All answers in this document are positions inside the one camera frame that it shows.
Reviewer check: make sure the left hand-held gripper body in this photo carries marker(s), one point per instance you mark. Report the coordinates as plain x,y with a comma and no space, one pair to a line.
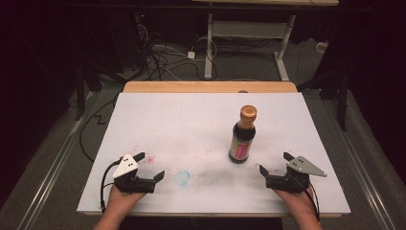
134,184

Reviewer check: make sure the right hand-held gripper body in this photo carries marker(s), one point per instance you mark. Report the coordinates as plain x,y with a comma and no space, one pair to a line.
287,183

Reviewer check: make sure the dark sauce bottle gold cap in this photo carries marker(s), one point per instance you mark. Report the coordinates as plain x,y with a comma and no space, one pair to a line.
242,140

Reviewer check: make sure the person's left hand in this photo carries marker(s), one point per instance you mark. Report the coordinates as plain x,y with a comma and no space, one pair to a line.
119,198

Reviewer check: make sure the person's right hand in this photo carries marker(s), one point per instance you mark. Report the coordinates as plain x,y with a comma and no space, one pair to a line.
298,202

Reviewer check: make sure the white board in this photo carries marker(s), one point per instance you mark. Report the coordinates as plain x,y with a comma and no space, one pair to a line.
191,134

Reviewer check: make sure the black metal stand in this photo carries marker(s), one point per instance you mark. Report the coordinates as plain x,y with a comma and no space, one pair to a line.
343,99
79,96

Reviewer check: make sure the wooden table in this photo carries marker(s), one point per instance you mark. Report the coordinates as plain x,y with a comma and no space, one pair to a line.
207,87

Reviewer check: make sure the small white box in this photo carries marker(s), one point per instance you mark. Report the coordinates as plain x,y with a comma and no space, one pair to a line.
321,47

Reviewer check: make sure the white power adapter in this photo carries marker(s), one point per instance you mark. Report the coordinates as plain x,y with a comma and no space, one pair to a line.
191,55

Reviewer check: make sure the metal floor rail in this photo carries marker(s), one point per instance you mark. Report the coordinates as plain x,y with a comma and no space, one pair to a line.
360,166
54,163

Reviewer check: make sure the white table frame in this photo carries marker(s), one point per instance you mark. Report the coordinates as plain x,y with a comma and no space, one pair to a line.
249,29

